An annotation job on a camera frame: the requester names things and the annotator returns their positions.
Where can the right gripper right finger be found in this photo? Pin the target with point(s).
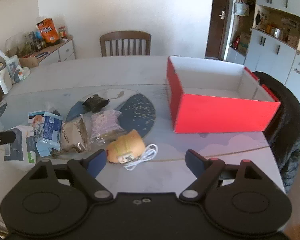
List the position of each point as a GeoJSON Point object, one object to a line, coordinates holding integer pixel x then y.
{"type": "Point", "coordinates": [207, 173]}

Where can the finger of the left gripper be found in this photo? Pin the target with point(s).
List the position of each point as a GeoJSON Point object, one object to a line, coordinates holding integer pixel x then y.
{"type": "Point", "coordinates": [7, 137]}

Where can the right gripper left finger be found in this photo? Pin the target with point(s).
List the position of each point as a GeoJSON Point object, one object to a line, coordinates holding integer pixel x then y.
{"type": "Point", "coordinates": [83, 173]}

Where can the white grey tissue pack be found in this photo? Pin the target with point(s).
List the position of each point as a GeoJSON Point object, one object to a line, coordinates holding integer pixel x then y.
{"type": "Point", "coordinates": [22, 153]}

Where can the beige foil snack bag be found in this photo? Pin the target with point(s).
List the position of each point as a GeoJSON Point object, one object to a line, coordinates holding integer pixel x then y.
{"type": "Point", "coordinates": [74, 138]}

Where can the white herbal product box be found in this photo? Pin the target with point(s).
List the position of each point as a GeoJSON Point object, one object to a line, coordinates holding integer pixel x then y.
{"type": "Point", "coordinates": [36, 119]}

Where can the blue wet wipes packet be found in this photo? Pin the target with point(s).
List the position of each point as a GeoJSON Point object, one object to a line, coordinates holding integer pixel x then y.
{"type": "Point", "coordinates": [49, 135]}

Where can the orange plush toy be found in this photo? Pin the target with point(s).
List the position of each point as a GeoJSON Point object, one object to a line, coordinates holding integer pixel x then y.
{"type": "Point", "coordinates": [126, 148]}

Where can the pink snack packet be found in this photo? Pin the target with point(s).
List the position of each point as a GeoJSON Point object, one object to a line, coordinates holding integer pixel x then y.
{"type": "Point", "coordinates": [105, 127]}

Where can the black foil packet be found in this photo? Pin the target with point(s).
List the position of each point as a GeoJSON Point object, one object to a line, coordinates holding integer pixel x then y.
{"type": "Point", "coordinates": [95, 103]}

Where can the white kettle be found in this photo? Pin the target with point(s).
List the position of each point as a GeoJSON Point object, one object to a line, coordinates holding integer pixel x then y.
{"type": "Point", "coordinates": [5, 80]}

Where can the white paper bag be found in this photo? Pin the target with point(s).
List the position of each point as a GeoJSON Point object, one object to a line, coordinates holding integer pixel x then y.
{"type": "Point", "coordinates": [16, 71]}

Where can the red cardboard box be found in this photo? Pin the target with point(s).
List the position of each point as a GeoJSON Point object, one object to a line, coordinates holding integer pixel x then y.
{"type": "Point", "coordinates": [211, 96]}

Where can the black jacket on chair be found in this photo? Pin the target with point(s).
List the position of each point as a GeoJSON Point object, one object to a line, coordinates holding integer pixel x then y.
{"type": "Point", "coordinates": [283, 132]}

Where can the white drawer sideboard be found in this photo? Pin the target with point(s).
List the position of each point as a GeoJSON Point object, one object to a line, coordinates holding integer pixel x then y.
{"type": "Point", "coordinates": [61, 52]}

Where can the orange chips bag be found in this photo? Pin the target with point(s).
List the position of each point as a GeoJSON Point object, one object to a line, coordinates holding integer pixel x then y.
{"type": "Point", "coordinates": [48, 32]}

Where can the brown entrance door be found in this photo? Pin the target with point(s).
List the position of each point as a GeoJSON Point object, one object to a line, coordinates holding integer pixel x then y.
{"type": "Point", "coordinates": [217, 29]}

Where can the cardboard box in cabinet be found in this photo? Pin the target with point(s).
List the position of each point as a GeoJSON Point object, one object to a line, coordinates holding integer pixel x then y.
{"type": "Point", "coordinates": [244, 40]}

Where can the brown wooden chair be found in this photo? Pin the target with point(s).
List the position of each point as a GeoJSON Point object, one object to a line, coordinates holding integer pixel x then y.
{"type": "Point", "coordinates": [126, 43]}

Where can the grey hanging tote bag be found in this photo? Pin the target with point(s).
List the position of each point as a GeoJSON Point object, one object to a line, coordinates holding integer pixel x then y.
{"type": "Point", "coordinates": [241, 9]}

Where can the white wall cabinet unit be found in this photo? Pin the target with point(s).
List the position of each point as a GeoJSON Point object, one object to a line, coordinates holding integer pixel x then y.
{"type": "Point", "coordinates": [274, 26]}

